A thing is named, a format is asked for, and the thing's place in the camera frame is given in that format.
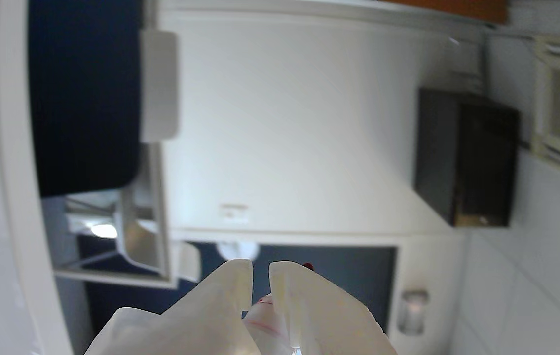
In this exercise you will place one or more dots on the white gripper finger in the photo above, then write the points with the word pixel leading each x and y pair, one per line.
pixel 324 320
pixel 201 320

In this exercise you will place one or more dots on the red whiteboard marker pen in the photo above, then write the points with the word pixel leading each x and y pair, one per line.
pixel 265 325

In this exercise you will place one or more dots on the black box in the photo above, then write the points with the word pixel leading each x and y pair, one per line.
pixel 467 158

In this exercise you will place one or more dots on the dark blue chair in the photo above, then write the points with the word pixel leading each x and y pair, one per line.
pixel 82 98

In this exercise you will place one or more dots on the orange board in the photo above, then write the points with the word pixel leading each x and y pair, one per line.
pixel 457 9

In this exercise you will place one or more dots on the white cylindrical wall fixture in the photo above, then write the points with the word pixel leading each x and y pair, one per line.
pixel 413 313

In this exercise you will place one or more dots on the small white wall plate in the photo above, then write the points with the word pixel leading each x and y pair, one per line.
pixel 234 213

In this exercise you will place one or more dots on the white wall box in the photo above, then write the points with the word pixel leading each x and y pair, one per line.
pixel 159 84

